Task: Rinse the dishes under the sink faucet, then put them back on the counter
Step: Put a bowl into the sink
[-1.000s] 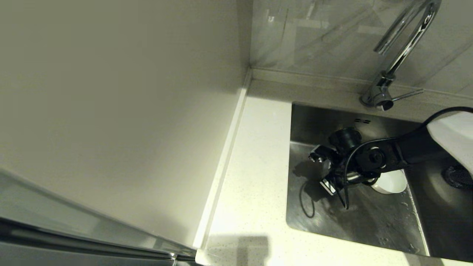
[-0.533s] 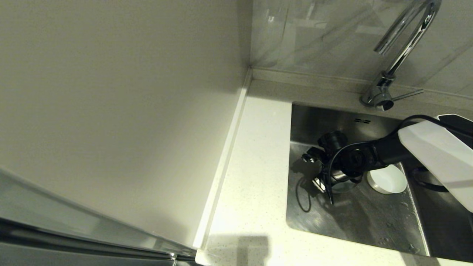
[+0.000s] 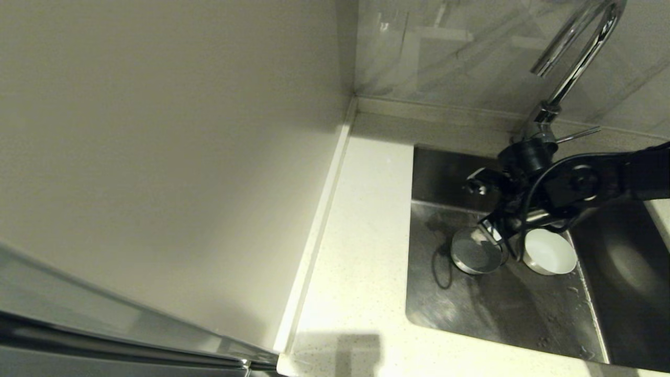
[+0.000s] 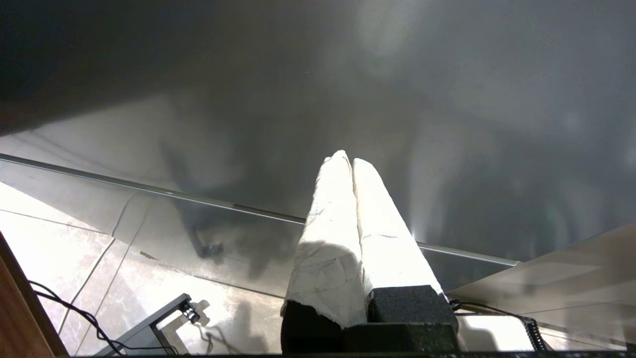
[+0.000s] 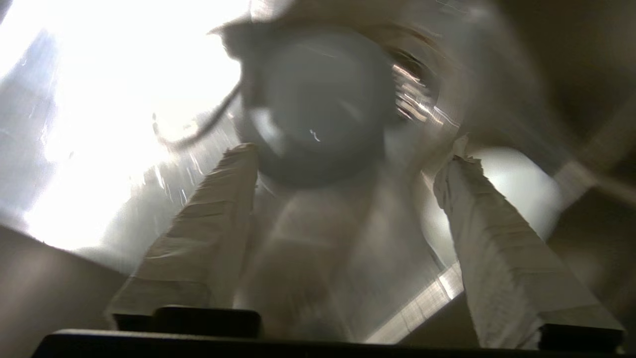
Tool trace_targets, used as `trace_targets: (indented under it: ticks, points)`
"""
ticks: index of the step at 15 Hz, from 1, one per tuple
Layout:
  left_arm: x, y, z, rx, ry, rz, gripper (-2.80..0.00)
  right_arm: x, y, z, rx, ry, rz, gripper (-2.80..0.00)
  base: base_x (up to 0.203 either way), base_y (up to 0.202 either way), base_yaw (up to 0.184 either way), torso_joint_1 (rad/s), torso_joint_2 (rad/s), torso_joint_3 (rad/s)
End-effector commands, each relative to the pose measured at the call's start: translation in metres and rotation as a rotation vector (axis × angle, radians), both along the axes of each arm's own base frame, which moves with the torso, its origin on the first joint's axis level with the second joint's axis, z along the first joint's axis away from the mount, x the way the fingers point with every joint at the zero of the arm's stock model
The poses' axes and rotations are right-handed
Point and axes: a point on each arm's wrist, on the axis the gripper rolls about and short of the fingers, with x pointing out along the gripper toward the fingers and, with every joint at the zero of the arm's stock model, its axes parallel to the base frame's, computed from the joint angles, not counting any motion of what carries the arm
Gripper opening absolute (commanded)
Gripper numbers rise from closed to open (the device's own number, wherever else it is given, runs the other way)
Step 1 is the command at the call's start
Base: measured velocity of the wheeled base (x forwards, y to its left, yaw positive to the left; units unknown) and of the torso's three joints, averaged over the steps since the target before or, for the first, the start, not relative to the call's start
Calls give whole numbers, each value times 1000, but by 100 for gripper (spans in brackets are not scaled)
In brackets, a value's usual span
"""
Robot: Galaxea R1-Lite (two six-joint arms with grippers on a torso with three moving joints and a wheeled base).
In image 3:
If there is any white ceramic bowl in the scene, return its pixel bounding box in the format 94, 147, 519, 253
522, 228, 578, 276

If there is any light blue bowl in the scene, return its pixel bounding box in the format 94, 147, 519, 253
450, 226, 506, 276

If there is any stainless steel sink basin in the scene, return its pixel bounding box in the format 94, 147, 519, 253
404, 146, 670, 373

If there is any chrome gooseneck faucet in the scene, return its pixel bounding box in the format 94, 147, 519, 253
512, 0, 627, 145

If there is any white countertop upstand trim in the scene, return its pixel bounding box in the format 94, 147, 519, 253
272, 98, 358, 354

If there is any stainless steel appliance door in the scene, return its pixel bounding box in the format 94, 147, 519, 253
0, 241, 279, 377

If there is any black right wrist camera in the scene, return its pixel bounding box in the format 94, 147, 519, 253
477, 217, 507, 247

